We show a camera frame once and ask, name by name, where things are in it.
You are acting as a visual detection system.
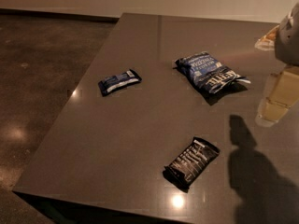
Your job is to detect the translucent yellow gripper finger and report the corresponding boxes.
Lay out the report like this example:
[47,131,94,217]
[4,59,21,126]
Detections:
[254,25,279,51]
[255,65,299,127]

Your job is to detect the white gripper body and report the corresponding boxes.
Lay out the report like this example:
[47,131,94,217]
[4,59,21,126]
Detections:
[275,3,299,65]

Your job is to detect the black rxbar chocolate wrapper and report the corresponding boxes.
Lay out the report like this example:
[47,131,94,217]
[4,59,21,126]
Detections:
[163,137,220,192]

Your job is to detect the blue kettle chip bag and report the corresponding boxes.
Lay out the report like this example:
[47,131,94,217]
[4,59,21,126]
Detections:
[175,51,250,94]

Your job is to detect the dark blue snack bar wrapper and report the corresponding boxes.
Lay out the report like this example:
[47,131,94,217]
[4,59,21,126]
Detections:
[98,69,142,96]

